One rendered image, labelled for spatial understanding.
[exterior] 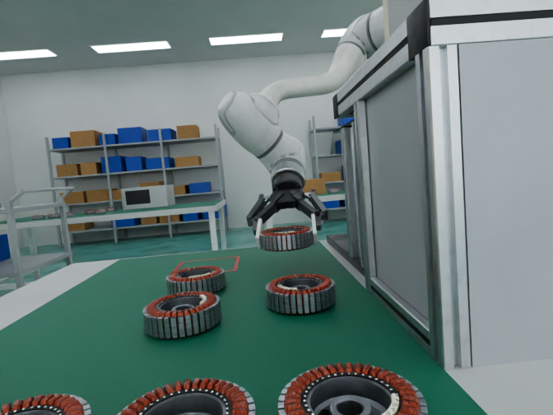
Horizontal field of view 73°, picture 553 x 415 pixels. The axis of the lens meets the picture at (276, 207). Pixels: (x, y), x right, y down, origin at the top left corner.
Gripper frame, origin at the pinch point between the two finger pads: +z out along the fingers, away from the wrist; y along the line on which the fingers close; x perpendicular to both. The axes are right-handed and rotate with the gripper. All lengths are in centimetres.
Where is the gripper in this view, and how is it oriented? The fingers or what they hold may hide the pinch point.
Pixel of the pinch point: (286, 235)
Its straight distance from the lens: 78.9
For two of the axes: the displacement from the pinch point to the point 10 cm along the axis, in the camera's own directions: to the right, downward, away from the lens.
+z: -0.4, 5.8, -8.1
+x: -1.3, -8.1, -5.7
